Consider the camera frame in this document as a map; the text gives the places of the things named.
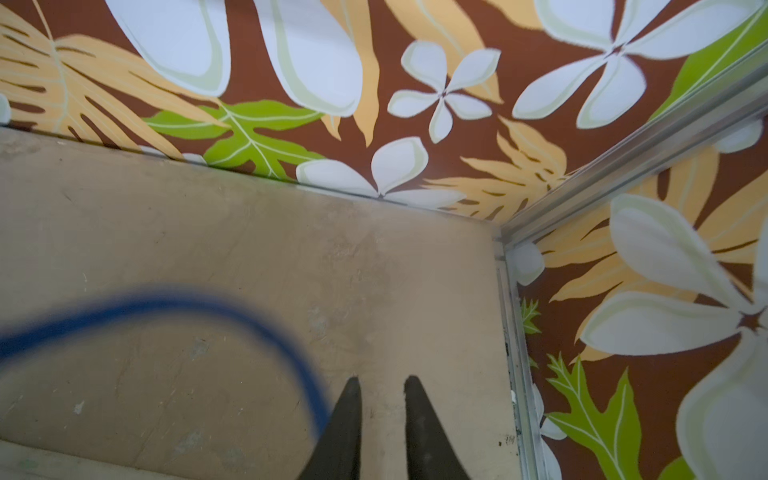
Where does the white Doraemon canvas bag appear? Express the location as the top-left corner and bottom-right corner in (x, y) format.
(1, 288), (331, 437)

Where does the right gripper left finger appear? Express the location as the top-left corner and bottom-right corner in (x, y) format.
(298, 377), (362, 480)

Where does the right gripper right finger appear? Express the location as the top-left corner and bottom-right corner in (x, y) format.
(404, 375), (470, 480)

